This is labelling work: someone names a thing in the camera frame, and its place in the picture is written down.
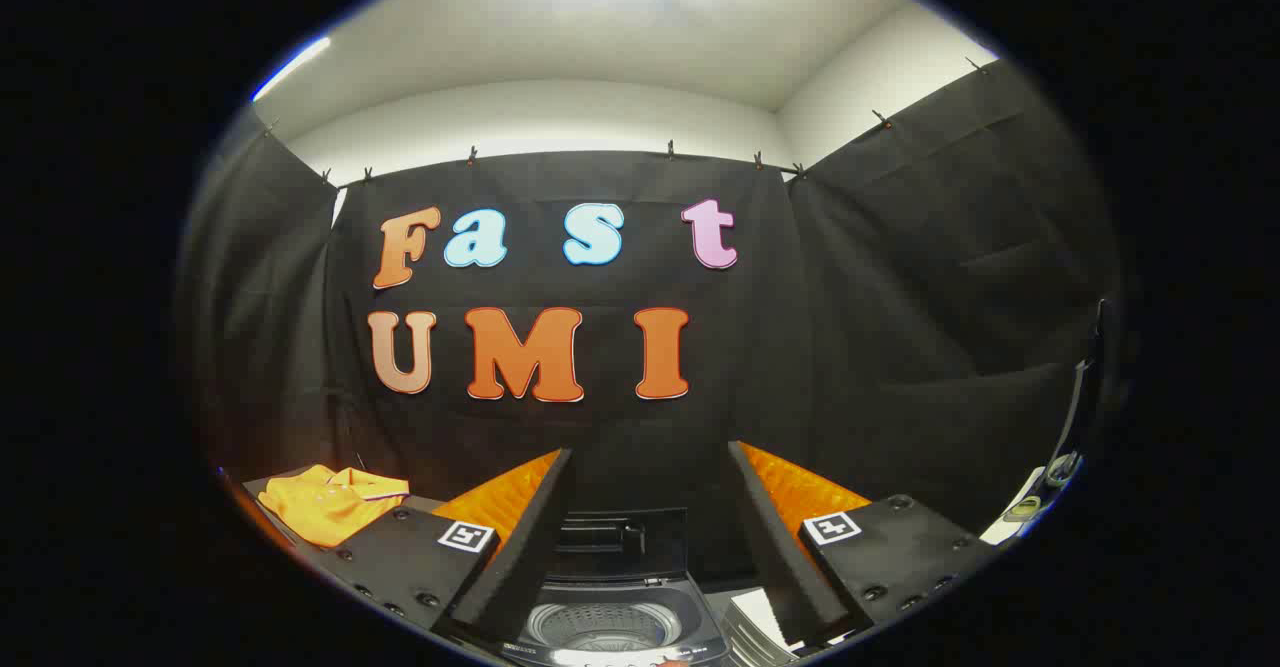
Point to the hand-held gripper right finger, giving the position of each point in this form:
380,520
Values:
775,547

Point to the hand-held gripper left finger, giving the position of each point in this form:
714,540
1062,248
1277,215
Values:
530,547

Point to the dark grey washing machine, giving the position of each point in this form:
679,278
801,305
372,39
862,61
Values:
695,619

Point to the glossy washing machine lid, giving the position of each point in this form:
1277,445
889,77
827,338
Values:
662,539

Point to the orange polo shirt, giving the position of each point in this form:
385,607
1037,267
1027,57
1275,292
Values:
330,509

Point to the stack of white papers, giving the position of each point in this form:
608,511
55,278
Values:
748,629

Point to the grey cabinet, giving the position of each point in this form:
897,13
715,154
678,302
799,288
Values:
422,500

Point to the white side table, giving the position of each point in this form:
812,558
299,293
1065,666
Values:
1008,532

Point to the small olive object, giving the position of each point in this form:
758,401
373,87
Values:
1022,508

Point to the small grey-blue object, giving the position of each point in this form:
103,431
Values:
1062,469

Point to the narrow ceiling light strip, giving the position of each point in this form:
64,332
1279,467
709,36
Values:
292,67

